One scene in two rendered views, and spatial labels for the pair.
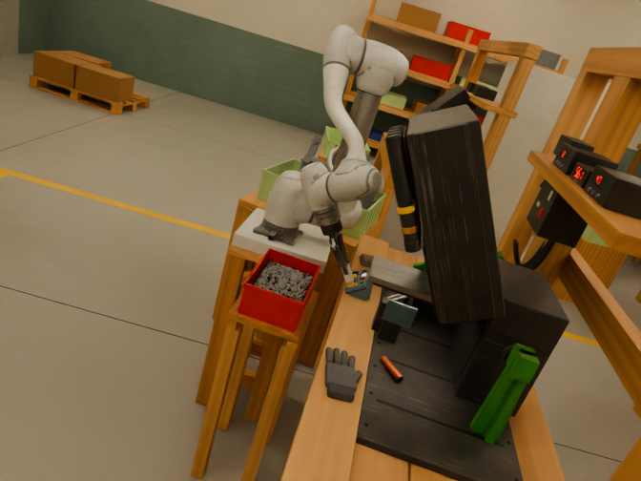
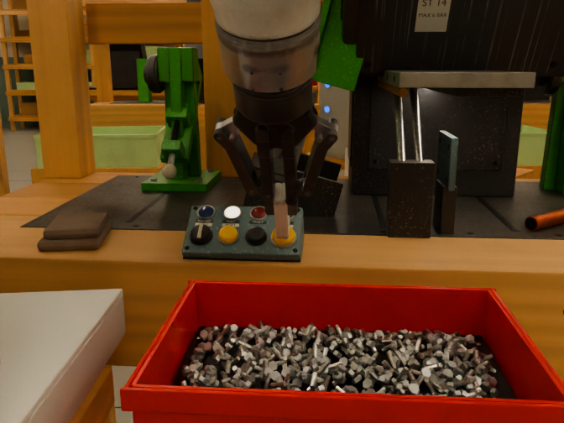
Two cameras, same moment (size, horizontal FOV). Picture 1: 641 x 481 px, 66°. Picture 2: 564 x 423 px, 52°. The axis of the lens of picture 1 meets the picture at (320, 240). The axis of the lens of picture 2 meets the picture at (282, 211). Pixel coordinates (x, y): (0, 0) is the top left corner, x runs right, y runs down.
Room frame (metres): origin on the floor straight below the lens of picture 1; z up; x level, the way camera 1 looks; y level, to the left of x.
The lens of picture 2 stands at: (1.62, 0.54, 1.14)
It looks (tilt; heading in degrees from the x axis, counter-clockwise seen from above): 14 degrees down; 270
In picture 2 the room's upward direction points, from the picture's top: straight up
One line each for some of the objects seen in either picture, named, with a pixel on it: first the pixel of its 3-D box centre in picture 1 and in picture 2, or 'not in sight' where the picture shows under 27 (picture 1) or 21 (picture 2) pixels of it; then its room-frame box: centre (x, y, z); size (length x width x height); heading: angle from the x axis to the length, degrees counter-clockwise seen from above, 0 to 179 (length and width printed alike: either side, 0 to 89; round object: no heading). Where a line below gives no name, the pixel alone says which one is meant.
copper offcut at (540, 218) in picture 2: (391, 368); (548, 219); (1.22, -0.31, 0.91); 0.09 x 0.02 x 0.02; 34
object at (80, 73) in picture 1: (93, 80); not in sight; (6.42, 3.46, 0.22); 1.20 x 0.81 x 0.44; 87
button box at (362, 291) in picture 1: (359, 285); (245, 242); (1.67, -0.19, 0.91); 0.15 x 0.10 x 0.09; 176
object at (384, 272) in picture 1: (430, 289); (436, 80); (1.39, -0.37, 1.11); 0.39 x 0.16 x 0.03; 86
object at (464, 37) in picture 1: (442, 99); not in sight; (8.23, -1.18, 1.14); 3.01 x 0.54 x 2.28; 92
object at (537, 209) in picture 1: (559, 211); not in sight; (1.55, -0.69, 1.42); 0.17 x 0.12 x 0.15; 176
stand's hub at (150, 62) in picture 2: not in sight; (154, 74); (1.88, -0.63, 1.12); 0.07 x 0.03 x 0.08; 86
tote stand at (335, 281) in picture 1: (296, 269); not in sight; (2.64, 0.09, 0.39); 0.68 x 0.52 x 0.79; 76
